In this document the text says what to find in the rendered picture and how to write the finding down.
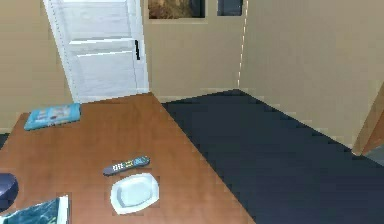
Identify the grey remote control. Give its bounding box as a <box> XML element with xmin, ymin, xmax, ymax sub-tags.
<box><xmin>102</xmin><ymin>155</ymin><xmax>151</xmax><ymax>177</ymax></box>

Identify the brown wooden door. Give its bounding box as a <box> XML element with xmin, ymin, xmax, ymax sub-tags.
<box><xmin>352</xmin><ymin>81</ymin><xmax>384</xmax><ymax>167</ymax></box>

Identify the dark blue framed picture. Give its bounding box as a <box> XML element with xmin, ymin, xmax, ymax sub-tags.
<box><xmin>216</xmin><ymin>0</ymin><xmax>244</xmax><ymax>17</ymax></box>

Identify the white square plate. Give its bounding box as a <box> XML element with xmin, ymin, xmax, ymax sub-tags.
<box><xmin>109</xmin><ymin>172</ymin><xmax>160</xmax><ymax>215</ymax></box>

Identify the white room door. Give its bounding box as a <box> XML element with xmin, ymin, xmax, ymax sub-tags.
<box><xmin>42</xmin><ymin>0</ymin><xmax>150</xmax><ymax>104</ymax></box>

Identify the dark teal book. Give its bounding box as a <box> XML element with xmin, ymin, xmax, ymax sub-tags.
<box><xmin>0</xmin><ymin>194</ymin><xmax>70</xmax><ymax>224</ymax></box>

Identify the dark blue bowl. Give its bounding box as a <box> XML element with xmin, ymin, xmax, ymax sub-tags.
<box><xmin>0</xmin><ymin>172</ymin><xmax>20</xmax><ymax>212</ymax></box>

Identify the light blue book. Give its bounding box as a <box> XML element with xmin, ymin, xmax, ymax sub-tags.
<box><xmin>23</xmin><ymin>102</ymin><xmax>82</xmax><ymax>131</ymax></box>

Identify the brown wooden table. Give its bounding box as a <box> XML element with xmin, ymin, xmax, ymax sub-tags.
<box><xmin>0</xmin><ymin>92</ymin><xmax>257</xmax><ymax>224</ymax></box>

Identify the brown framed picture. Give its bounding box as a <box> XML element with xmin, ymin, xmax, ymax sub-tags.
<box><xmin>147</xmin><ymin>0</ymin><xmax>207</xmax><ymax>20</ymax></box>

